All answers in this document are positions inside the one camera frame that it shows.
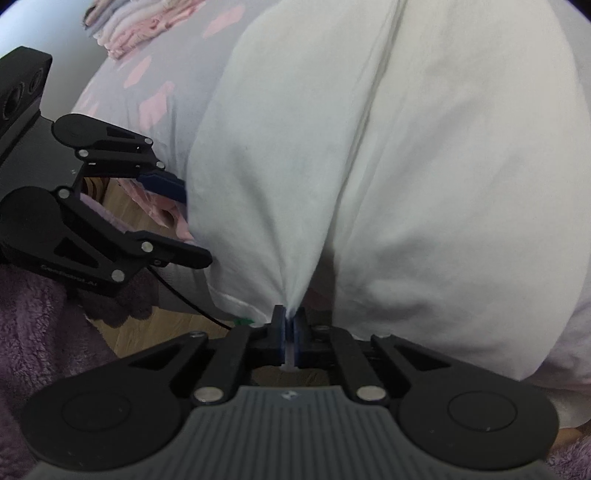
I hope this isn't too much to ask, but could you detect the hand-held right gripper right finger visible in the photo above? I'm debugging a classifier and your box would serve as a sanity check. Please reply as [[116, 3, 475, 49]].
[[293, 306, 452, 409]]

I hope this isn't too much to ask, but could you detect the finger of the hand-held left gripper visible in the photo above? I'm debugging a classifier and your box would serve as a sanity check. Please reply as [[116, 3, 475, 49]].
[[55, 185, 214, 284], [75, 123, 188, 205]]

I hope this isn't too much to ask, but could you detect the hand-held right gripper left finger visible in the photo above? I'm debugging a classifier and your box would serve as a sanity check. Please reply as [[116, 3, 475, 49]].
[[131, 305, 288, 408]]

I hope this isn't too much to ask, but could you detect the white garment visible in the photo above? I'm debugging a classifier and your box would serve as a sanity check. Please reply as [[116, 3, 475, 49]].
[[186, 0, 591, 430]]

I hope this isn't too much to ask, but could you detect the stack of folded pastel clothes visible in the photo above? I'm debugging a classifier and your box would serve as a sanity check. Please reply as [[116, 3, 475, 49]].
[[82, 0, 208, 60]]

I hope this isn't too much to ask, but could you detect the purple fleece robe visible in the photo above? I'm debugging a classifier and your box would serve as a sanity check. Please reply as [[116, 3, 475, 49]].
[[0, 263, 591, 480]]

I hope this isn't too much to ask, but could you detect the grey pink-dotted bed sheet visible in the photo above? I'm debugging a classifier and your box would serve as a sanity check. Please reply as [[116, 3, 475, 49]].
[[71, 0, 280, 241]]

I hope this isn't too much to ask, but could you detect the thin black cable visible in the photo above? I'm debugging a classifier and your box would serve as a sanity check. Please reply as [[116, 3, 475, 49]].
[[147, 265, 234, 330]]

